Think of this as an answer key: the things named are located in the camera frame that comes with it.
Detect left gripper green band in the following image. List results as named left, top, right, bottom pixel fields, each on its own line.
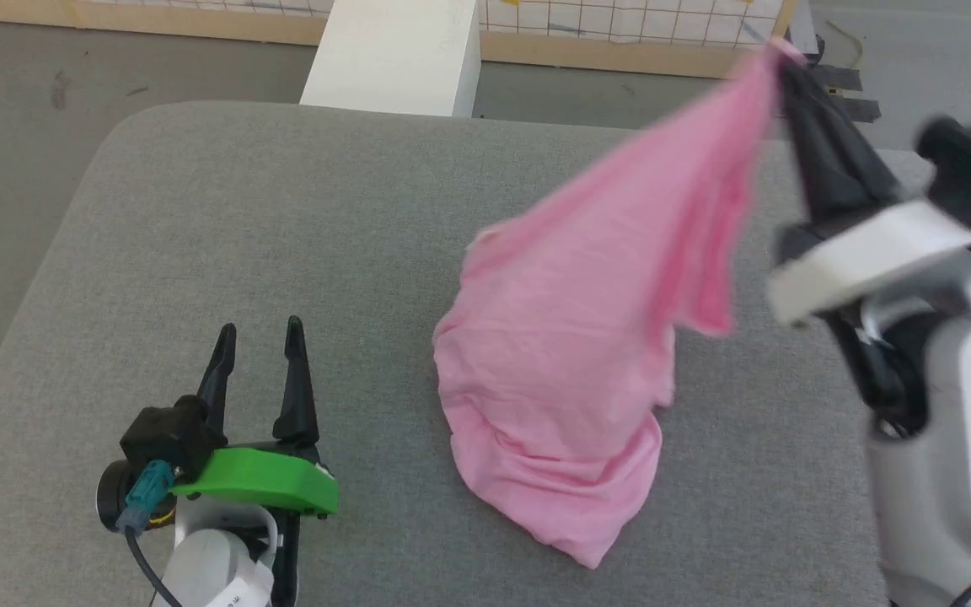
left=169, top=316, right=340, bottom=607

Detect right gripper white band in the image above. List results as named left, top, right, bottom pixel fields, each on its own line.
left=766, top=52, right=971, bottom=328

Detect pink garment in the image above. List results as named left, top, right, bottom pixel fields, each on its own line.
left=432, top=38, right=805, bottom=570

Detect black floor tape strips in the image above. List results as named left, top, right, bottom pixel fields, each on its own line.
left=807, top=61, right=882, bottom=125

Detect grey fabric sofa cushion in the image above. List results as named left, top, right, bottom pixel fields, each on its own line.
left=0, top=101, right=971, bottom=607

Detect wooden framed grid panel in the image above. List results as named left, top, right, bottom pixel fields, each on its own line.
left=0, top=0, right=800, bottom=81

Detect yellow cable on floor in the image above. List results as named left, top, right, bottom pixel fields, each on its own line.
left=825, top=17, right=866, bottom=70

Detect white rectangular post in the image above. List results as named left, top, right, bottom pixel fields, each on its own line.
left=299, top=0, right=483, bottom=118

